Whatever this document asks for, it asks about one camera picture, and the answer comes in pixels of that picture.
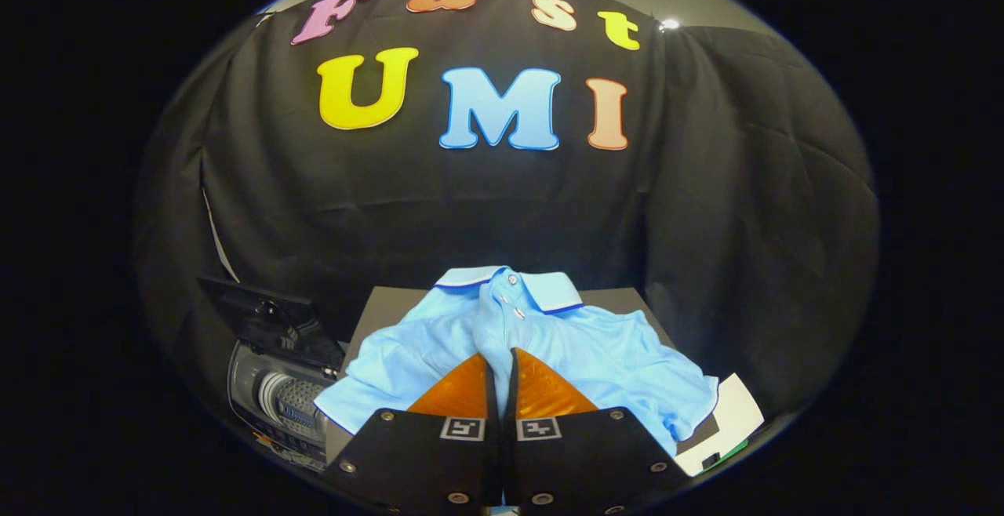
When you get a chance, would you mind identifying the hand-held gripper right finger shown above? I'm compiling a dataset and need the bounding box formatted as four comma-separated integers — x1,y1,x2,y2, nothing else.
502,347,693,515

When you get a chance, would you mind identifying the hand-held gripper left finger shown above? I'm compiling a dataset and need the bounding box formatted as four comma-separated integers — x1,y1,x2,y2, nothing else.
323,353,504,514

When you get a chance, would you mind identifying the light blue polo shirt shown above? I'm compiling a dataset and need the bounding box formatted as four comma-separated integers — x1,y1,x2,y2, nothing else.
314,265,720,458

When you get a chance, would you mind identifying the grey washing machine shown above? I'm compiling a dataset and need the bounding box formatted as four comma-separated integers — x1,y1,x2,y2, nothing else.
227,340,346,474

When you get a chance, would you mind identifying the white flat box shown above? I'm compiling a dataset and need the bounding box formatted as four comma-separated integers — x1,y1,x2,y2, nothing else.
675,373,766,476

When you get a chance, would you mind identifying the black and beige cabinet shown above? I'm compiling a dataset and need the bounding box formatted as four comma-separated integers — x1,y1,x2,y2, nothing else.
326,286,722,462

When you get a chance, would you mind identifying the black backdrop cloth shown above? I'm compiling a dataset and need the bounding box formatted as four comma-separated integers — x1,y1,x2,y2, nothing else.
133,0,879,423

